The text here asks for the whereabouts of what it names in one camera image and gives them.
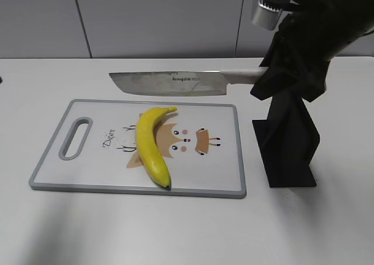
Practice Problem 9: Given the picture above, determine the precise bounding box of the yellow plastic banana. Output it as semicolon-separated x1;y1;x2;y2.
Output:
136;106;177;190

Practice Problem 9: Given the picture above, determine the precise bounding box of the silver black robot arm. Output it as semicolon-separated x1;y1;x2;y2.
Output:
251;0;316;30

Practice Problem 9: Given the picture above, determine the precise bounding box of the black knife stand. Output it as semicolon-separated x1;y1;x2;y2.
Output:
252;92;320;188

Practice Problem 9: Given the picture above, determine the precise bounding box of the white grey-rimmed cutting board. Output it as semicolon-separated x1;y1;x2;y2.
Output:
29;99;246;199

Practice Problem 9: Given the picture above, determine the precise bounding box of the white-handled kitchen knife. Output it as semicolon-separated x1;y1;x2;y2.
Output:
109;67;268;97

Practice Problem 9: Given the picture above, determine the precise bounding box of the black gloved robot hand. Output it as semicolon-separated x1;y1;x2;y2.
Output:
251;0;373;102

